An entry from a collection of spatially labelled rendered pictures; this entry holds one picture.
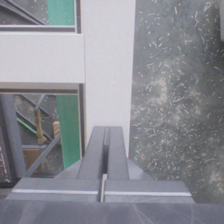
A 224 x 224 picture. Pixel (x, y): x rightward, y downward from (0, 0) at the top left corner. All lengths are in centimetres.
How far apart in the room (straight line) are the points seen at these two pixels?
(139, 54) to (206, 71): 46
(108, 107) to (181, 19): 108
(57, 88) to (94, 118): 8
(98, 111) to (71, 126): 9
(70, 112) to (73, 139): 4
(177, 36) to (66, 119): 102
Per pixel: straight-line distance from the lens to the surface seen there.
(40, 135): 99
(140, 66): 110
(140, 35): 111
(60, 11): 24
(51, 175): 103
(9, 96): 65
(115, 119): 15
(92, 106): 15
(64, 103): 23
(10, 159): 71
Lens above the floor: 108
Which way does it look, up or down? 75 degrees down
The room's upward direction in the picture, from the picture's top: 178 degrees counter-clockwise
